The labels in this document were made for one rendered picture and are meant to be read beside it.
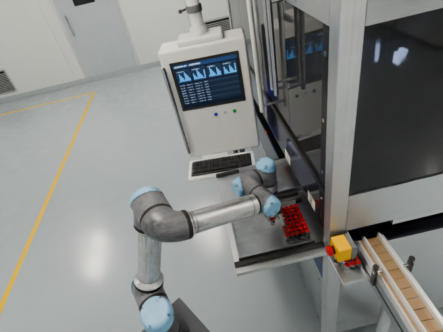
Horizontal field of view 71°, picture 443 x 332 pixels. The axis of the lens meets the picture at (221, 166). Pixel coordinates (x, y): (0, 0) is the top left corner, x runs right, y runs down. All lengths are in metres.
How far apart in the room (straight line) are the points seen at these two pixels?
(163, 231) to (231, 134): 1.24
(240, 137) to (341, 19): 1.38
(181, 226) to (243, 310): 1.42
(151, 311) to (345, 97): 0.97
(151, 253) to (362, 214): 0.80
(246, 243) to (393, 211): 0.63
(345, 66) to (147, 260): 0.90
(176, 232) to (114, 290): 1.79
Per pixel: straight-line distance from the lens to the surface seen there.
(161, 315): 1.26
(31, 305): 3.07
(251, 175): 1.23
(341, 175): 1.13
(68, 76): 7.05
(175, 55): 1.87
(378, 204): 1.33
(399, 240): 1.57
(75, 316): 2.78
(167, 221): 0.98
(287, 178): 1.78
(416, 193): 1.39
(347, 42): 0.90
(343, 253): 1.30
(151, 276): 1.28
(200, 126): 2.06
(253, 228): 1.55
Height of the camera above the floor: 2.07
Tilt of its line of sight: 38 degrees down
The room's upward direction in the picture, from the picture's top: 13 degrees counter-clockwise
